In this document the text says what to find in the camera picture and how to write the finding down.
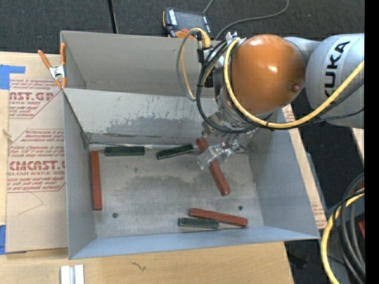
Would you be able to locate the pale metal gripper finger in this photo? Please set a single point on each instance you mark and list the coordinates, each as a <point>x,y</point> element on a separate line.
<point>211,161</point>
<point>220,149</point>

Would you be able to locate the red-brown flat block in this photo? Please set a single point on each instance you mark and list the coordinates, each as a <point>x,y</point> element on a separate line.
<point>221,182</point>
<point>219,217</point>
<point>96,182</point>

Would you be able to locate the dark green flat block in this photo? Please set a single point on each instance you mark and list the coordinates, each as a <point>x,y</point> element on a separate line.
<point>124,151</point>
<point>174,152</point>
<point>197,223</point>

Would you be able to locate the grey metal bin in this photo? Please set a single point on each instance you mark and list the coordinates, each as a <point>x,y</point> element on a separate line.
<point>165,188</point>

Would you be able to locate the brown cardboard board red print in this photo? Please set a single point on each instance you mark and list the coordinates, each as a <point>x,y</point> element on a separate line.
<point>35,158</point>

